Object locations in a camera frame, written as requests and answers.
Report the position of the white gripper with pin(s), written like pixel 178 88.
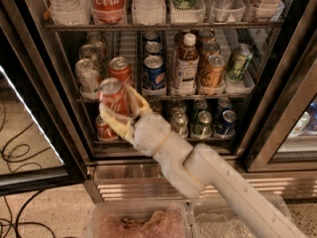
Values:
pixel 149 132

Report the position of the red coke can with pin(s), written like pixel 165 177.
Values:
pixel 120 68
pixel 112 93

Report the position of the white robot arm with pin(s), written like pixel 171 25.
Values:
pixel 224 189

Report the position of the front red can bottom shelf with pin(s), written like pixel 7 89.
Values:
pixel 104 132

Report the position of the front white can bottom shelf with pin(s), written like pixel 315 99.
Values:
pixel 179 123

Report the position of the front blue pepsi can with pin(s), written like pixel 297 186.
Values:
pixel 153 73

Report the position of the blue pepsi can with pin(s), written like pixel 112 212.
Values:
pixel 153 73
pixel 153 49
pixel 151 37

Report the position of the front white soda can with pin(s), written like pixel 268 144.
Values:
pixel 87 74

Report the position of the white soda can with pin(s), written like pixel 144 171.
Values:
pixel 87 74
pixel 96 40
pixel 88 52

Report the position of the front green can bottom shelf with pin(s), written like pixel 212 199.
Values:
pixel 202 125

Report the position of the middle blue pepsi can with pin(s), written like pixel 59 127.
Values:
pixel 153 49

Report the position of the middle white soda can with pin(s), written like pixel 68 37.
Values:
pixel 88 52

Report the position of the rear blue pepsi can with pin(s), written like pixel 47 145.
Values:
pixel 151 37

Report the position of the rear white soda can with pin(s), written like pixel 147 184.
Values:
pixel 96 40

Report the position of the front orange can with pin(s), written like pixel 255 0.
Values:
pixel 212 72

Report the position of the orange can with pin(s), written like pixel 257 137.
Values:
pixel 212 72
pixel 206 36
pixel 209 49

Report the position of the front blue can bottom shelf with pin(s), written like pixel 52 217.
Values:
pixel 226 122

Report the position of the open fridge glass door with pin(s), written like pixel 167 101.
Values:
pixel 34 154

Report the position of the middle orange can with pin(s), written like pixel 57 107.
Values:
pixel 209 49

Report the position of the rear orange can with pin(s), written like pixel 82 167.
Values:
pixel 206 36

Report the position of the stainless steel fridge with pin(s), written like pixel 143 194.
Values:
pixel 36 57

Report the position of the green can middle shelf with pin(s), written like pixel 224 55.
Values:
pixel 239 61

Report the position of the tea bottle white cap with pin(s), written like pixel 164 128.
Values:
pixel 186 64

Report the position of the left clear plastic bin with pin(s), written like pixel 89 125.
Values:
pixel 139 219

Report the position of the middle clear water bottle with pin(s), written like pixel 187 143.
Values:
pixel 148 9

